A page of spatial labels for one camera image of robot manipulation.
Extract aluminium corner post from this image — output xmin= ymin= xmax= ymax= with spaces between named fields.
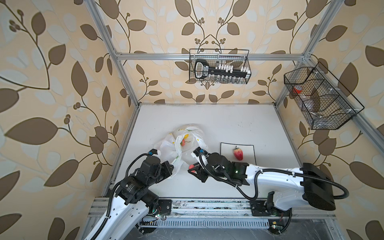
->
xmin=274 ymin=1 xmax=343 ymax=111

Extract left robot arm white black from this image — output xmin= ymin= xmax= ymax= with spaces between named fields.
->
xmin=85 ymin=149 xmax=174 ymax=240

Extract black outlined white mat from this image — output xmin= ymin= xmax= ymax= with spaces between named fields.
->
xmin=220 ymin=143 xmax=257 ymax=165

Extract black wire basket right wall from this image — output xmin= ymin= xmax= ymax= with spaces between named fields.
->
xmin=293 ymin=62 xmax=365 ymax=130

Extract black wire basket wall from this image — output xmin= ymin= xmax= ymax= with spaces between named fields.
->
xmin=293 ymin=62 xmax=365 ymax=130
xmin=189 ymin=48 xmax=252 ymax=85

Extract red fake strawberry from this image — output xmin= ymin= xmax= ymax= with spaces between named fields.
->
xmin=233 ymin=146 xmax=244 ymax=161

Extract black wire basket back wall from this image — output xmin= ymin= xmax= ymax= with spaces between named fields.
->
xmin=189 ymin=48 xmax=252 ymax=85

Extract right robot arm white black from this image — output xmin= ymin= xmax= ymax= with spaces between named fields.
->
xmin=188 ymin=147 xmax=350 ymax=216

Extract red capped clear bottle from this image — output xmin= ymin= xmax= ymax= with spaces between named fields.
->
xmin=292 ymin=85 xmax=303 ymax=96

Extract fake fruits in bag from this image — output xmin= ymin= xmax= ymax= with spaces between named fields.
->
xmin=180 ymin=134 xmax=191 ymax=147

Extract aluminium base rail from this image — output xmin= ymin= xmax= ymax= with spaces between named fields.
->
xmin=89 ymin=197 xmax=337 ymax=230

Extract black socket tool set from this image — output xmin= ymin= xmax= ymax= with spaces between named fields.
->
xmin=193 ymin=60 xmax=251 ymax=80

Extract white plastic bag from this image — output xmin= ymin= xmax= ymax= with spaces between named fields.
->
xmin=153 ymin=125 xmax=208 ymax=175

